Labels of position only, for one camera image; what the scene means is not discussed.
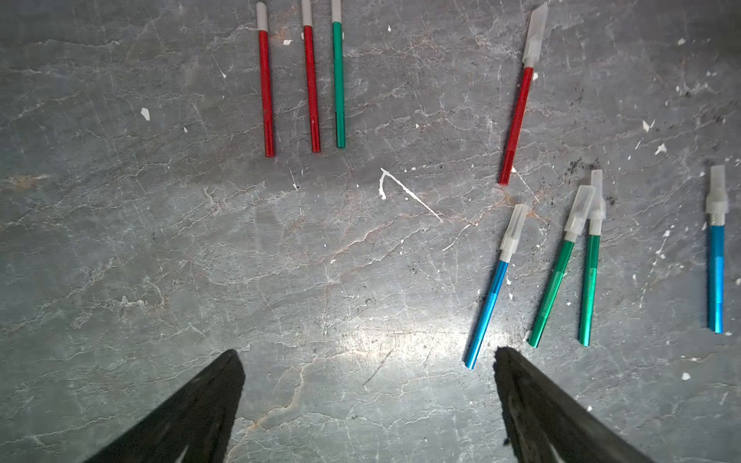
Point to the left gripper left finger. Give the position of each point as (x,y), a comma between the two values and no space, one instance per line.
(194,425)

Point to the red carving knife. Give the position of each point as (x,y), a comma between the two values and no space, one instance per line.
(310,66)
(531,55)
(267,109)

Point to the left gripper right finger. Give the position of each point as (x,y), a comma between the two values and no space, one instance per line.
(545,424)

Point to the blue carving knife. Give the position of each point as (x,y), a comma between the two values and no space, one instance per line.
(716,208)
(508,247)

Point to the green carving knife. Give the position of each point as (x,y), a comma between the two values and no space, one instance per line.
(596,217)
(339,91)
(576,222)

